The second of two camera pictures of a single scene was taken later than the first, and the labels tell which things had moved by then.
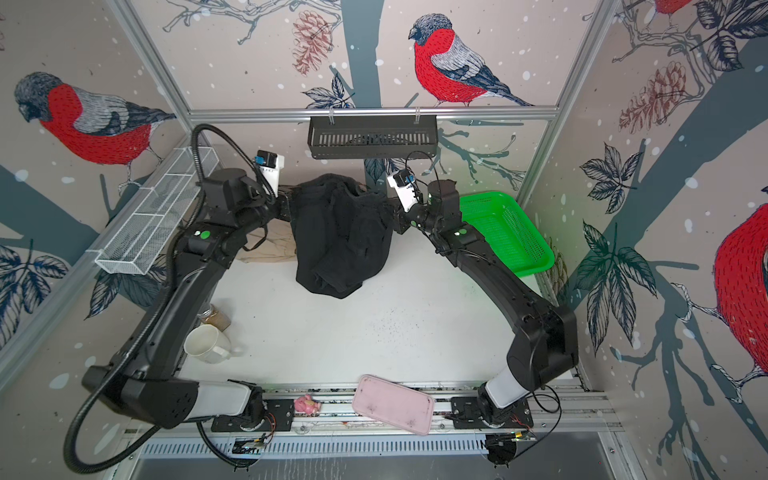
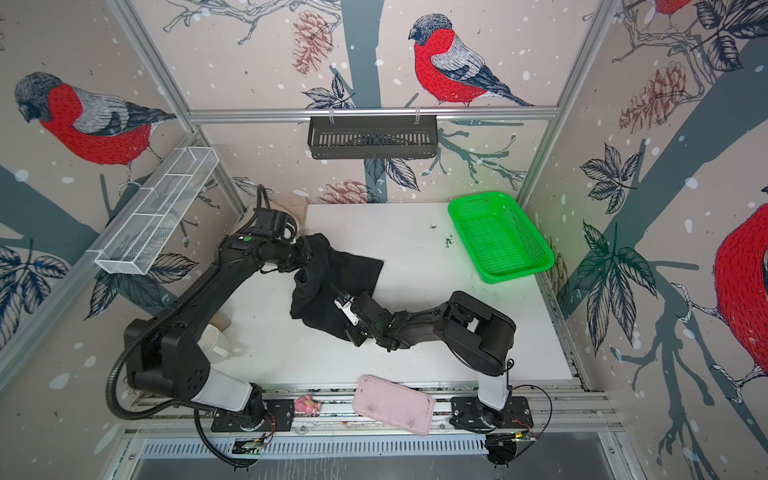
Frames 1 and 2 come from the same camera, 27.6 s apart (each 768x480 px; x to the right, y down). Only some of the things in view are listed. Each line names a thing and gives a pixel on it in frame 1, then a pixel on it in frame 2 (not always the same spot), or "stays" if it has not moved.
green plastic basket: (509, 230) stays
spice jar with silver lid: (214, 316) stays
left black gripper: (284, 200) to (306, 254)
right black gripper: (405, 209) to (352, 326)
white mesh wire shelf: (134, 241) stays
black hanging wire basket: (373, 136) stays
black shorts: (340, 232) to (313, 299)
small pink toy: (307, 404) stays
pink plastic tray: (393, 404) stays
